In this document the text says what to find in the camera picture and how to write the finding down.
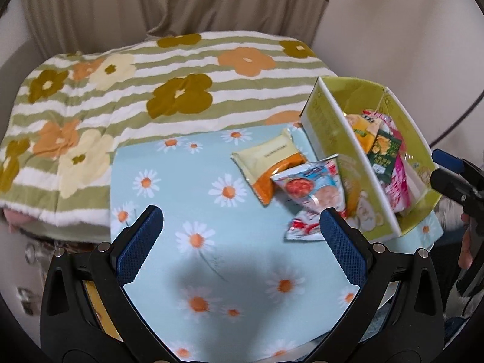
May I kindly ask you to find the striped floral blanket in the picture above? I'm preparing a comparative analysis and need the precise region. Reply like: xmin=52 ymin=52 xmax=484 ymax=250
xmin=0 ymin=33 xmax=340 ymax=236

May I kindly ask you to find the cream orange snack packet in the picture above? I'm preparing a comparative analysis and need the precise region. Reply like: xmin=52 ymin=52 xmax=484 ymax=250
xmin=231 ymin=128 xmax=308 ymax=207

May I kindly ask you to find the yellow orange snack packet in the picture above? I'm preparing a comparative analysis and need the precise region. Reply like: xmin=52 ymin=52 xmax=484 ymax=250
xmin=343 ymin=110 xmax=383 ymax=156

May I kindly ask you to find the yellow stool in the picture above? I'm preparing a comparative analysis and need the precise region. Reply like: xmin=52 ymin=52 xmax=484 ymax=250
xmin=81 ymin=280 xmax=122 ymax=344

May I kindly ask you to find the pink snack packet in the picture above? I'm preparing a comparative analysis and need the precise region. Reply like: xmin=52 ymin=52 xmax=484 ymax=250
xmin=386 ymin=126 xmax=415 ymax=217

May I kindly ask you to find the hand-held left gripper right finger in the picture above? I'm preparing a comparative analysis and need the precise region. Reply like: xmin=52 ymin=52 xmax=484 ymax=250
xmin=319 ymin=207 xmax=445 ymax=363

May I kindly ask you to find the daisy print tablecloth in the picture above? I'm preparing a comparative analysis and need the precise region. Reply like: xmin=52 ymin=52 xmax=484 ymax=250
xmin=110 ymin=123 xmax=445 ymax=362

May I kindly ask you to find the dark green snack packet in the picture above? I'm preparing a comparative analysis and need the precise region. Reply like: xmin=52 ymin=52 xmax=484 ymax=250
xmin=368 ymin=129 xmax=403 ymax=187

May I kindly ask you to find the beige curtain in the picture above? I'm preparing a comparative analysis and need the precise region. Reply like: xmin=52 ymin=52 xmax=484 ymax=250
xmin=21 ymin=0 xmax=334 ymax=57

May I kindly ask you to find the black cable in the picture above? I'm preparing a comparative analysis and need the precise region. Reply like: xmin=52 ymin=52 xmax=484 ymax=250
xmin=431 ymin=91 xmax=484 ymax=147

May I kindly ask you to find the green storage box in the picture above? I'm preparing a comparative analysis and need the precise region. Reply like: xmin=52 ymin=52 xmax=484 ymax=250
xmin=300 ymin=76 xmax=444 ymax=243

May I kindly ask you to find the pink pillow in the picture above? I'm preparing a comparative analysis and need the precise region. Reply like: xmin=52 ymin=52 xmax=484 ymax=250
xmin=0 ymin=206 xmax=39 ymax=236

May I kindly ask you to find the red white snack packet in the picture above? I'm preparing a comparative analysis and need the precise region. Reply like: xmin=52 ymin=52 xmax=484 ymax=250
xmin=284 ymin=212 xmax=330 ymax=243

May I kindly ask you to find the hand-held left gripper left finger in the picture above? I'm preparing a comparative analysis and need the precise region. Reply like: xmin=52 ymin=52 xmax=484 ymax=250
xmin=40 ymin=205 xmax=168 ymax=363

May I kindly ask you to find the person's right hand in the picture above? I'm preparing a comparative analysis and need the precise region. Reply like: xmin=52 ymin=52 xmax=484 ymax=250
xmin=457 ymin=214 xmax=476 ymax=270

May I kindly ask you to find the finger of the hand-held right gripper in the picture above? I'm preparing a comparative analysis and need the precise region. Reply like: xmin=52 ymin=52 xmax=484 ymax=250
xmin=430 ymin=168 xmax=484 ymax=217
xmin=432 ymin=149 xmax=484 ymax=183

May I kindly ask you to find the red blue snack packet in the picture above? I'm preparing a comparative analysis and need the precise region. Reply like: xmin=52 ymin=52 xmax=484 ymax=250
xmin=270 ymin=154 xmax=347 ymax=217

